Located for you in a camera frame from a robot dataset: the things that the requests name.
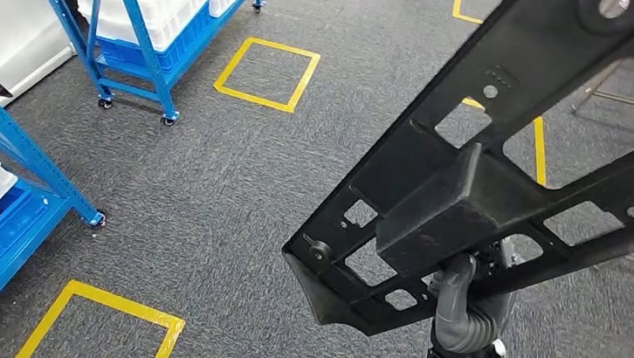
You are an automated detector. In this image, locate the blue metal shelf rack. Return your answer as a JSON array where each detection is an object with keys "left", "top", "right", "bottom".
[{"left": 0, "top": 65, "right": 121, "bottom": 358}]

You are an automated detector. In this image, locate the blue plastic crate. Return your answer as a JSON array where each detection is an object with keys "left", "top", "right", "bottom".
[{"left": 93, "top": 0, "right": 214, "bottom": 77}]

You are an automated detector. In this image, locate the blue shelf rack on casters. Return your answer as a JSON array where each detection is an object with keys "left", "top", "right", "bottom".
[{"left": 0, "top": 0, "right": 265, "bottom": 136}]

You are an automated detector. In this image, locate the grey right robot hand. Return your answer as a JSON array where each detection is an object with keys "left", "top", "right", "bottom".
[{"left": 424, "top": 232, "right": 523, "bottom": 358}]

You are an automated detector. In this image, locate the black plastic licence plate frame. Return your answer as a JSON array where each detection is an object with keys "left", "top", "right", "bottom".
[{"left": 275, "top": 0, "right": 634, "bottom": 358}]

